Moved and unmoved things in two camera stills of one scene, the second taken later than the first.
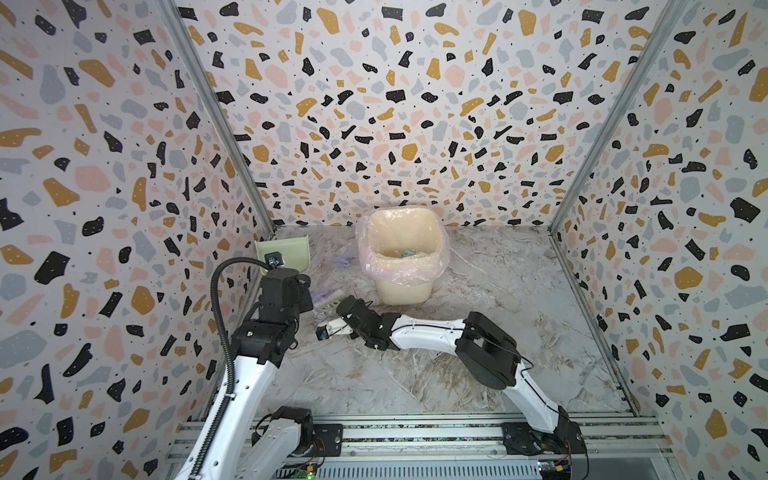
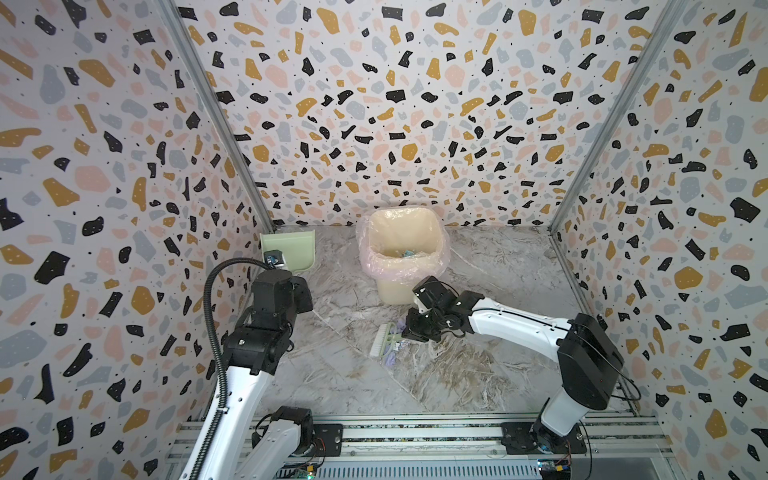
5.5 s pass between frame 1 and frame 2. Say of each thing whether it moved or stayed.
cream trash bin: stayed
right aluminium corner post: stayed
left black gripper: stayed
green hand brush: moved
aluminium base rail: stayed
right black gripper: moved
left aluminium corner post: stayed
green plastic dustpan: moved
